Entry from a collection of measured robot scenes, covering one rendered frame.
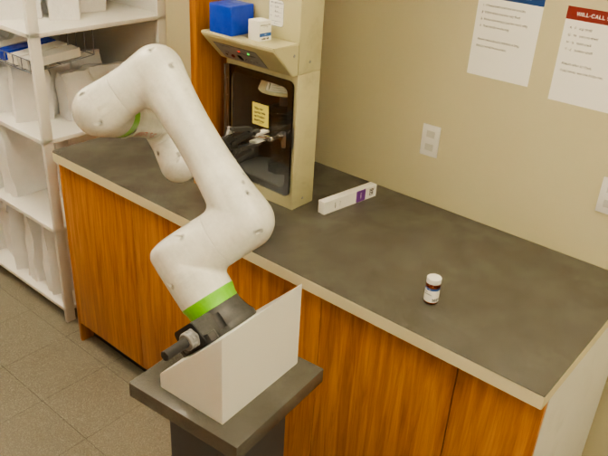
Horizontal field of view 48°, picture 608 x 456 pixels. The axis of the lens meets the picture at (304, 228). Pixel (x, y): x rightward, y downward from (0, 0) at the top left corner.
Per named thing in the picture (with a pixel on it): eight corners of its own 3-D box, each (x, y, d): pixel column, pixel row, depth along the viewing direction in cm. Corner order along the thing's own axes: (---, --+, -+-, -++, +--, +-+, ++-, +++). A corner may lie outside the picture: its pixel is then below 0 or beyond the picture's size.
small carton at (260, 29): (260, 36, 215) (260, 16, 212) (270, 40, 212) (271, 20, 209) (248, 38, 212) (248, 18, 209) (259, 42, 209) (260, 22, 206)
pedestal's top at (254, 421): (236, 462, 142) (236, 448, 140) (129, 395, 158) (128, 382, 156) (322, 381, 165) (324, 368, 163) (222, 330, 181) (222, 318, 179)
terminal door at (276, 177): (227, 170, 251) (227, 61, 233) (289, 196, 234) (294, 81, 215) (225, 171, 251) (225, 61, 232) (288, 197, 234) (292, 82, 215)
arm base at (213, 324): (188, 359, 135) (172, 334, 135) (151, 381, 144) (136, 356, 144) (268, 304, 154) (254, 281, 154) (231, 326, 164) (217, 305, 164)
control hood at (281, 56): (225, 55, 232) (225, 24, 228) (299, 76, 214) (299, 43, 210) (200, 61, 224) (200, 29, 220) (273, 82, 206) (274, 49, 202)
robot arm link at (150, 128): (110, 146, 173) (148, 126, 172) (90, 105, 173) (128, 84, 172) (157, 151, 209) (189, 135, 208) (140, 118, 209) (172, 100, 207)
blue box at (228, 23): (232, 27, 225) (232, -2, 221) (253, 33, 220) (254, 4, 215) (209, 31, 218) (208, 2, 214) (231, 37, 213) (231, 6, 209)
